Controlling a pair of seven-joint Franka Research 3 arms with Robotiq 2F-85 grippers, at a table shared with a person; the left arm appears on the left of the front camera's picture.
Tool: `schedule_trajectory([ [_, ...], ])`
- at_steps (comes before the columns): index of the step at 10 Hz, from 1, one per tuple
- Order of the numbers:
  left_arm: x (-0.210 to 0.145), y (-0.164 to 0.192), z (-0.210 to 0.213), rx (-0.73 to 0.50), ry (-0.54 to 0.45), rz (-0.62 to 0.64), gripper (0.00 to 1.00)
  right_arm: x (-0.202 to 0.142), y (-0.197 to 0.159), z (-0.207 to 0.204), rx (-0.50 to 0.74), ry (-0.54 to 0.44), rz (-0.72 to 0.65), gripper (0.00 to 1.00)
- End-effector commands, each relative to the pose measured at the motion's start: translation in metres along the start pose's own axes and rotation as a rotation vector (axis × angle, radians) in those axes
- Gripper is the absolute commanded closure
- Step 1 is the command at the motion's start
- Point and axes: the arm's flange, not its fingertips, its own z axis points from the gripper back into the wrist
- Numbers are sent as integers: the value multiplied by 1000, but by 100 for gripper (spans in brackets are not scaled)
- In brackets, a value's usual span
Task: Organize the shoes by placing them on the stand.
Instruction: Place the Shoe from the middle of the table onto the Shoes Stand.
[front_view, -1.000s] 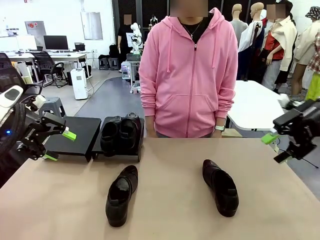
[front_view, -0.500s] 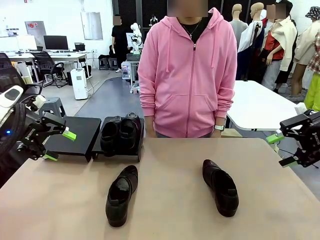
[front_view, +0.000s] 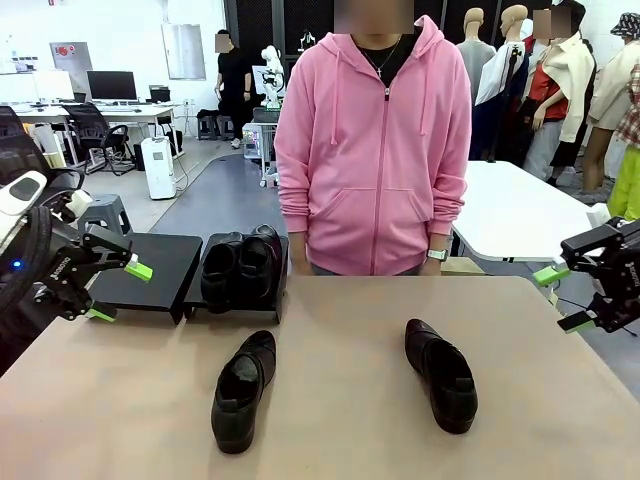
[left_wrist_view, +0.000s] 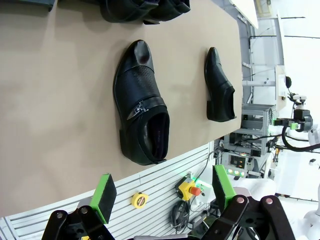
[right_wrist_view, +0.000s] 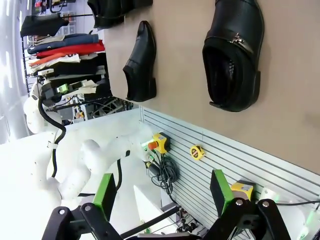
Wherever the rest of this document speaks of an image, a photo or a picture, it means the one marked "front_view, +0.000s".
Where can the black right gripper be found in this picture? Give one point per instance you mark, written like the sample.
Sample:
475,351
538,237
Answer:
625,285

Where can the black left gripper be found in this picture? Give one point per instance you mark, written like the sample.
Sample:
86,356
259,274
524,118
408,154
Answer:
60,270

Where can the black leather loafer shoe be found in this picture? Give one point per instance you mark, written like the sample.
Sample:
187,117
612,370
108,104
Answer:
260,270
220,275
240,400
445,385

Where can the person's right forearm pink sleeve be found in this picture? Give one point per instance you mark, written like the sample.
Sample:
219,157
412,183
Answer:
295,215

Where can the person's left forearm pink sleeve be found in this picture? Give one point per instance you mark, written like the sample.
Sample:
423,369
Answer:
447,220

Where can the black metal shoe stand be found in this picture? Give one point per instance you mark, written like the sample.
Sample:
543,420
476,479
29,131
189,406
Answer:
267,306
165,270

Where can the person's left hand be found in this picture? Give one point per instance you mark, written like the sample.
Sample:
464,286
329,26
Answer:
435,268

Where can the person's right hand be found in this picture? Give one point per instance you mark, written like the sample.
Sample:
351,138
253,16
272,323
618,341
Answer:
301,252

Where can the grey plastic stool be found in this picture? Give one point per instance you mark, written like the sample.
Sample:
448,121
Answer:
107,205

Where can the white rounded table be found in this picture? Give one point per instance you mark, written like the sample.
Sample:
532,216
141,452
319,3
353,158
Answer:
515,205

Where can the white storage bin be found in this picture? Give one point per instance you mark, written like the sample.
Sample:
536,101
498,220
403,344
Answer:
567,175

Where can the black textured mat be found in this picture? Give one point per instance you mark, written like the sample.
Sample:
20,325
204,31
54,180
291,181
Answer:
12,345

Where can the mannequin plaid shirt neon trousers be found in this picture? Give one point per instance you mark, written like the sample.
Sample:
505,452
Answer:
631,175

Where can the white air purifier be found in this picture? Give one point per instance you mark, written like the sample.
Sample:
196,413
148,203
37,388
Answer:
157,170

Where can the tan cardboard box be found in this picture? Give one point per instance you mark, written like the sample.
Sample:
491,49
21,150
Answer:
462,266

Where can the white band wrist watch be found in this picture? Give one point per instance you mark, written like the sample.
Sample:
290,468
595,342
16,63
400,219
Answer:
437,254

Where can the black mesh office chair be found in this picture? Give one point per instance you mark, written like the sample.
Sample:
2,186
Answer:
90,125
20,145

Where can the long white office desk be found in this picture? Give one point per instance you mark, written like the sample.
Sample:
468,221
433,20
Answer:
50,110

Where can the small black stool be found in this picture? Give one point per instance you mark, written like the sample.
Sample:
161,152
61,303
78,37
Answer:
206,125
226,127

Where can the black desktop printer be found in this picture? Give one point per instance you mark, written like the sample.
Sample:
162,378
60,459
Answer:
159,94

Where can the black computer monitor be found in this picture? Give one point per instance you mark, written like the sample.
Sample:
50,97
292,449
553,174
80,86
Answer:
111,84

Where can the mannequin red top cream jacket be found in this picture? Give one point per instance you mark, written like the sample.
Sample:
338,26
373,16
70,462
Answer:
547,90

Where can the mannequin in beige jacket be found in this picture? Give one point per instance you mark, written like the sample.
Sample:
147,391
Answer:
615,85

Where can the equipment cart with boxes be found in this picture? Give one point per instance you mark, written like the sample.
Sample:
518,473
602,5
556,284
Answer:
257,145

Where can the mannequin in white navy jacket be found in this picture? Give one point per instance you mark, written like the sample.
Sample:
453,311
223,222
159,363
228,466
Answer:
502,80

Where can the man in black clothes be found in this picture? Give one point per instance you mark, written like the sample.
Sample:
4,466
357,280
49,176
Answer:
232,80

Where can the person in pink hoodie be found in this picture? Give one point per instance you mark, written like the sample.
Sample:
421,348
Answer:
375,150

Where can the mannequin in grey tank top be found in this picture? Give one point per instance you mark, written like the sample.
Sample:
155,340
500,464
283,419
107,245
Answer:
475,55

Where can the patterned bucket hat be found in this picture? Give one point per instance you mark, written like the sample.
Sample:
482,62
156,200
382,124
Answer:
627,24

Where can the small white background robot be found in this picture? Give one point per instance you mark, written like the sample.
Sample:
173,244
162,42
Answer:
274,75

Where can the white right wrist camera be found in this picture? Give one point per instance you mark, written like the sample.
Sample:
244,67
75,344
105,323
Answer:
600,214

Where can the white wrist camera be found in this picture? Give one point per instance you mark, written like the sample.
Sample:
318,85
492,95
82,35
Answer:
600,214
80,201

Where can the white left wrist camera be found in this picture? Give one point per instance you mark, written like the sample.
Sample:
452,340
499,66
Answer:
80,201

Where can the white wall cabinet panel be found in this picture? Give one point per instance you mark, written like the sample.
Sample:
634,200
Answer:
183,50

